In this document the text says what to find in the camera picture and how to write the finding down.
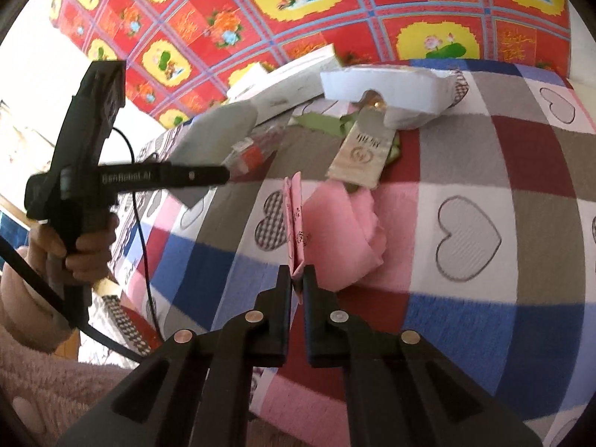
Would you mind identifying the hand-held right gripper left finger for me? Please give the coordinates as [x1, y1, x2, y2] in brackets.
[56, 264, 294, 447]

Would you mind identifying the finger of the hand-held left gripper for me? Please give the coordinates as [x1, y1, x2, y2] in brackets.
[161, 162, 232, 191]

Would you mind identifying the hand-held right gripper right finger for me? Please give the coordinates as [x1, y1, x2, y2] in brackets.
[302, 264, 543, 447]

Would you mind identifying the red white plastic wrapper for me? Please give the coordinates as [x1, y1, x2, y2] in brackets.
[227, 133, 282, 181]

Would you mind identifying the pink printed card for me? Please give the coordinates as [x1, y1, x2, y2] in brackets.
[280, 172, 312, 305]

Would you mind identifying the pink sock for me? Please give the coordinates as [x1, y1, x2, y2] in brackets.
[302, 181, 388, 292]

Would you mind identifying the long white green box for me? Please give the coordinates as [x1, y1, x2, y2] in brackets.
[249, 43, 346, 124]

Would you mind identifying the green ribbon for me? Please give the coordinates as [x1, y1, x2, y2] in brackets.
[291, 111, 402, 164]

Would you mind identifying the beige paper tag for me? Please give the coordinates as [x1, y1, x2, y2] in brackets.
[325, 105, 400, 191]

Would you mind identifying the person's left forearm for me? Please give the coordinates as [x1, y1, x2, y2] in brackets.
[0, 242, 145, 447]

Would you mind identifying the person's left hand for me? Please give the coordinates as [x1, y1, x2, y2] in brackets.
[27, 212, 121, 286]

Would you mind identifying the short white green box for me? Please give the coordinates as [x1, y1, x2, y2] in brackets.
[227, 62, 273, 101]

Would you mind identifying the black camera cable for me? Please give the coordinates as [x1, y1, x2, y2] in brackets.
[111, 127, 165, 342]

